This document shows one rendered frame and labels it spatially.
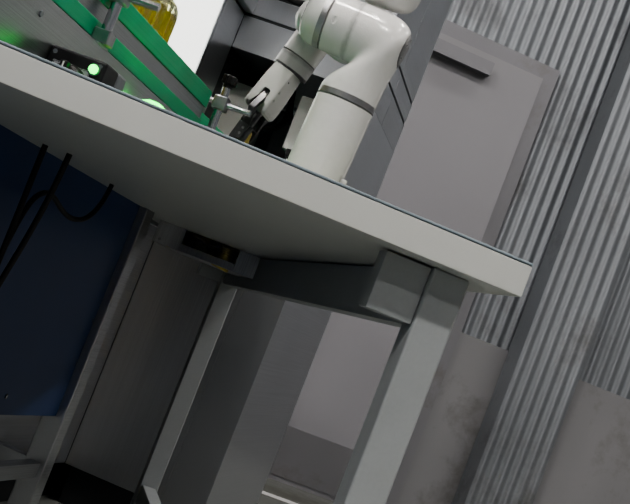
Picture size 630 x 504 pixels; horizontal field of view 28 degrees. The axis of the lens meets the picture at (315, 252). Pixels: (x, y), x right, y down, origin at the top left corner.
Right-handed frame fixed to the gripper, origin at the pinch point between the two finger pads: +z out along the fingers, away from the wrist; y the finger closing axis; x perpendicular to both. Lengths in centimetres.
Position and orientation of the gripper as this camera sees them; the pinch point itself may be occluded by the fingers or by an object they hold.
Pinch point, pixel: (243, 134)
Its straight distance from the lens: 244.7
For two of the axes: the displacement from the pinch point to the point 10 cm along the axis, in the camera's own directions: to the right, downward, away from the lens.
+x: 7.9, 5.8, -1.8
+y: -1.4, -1.1, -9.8
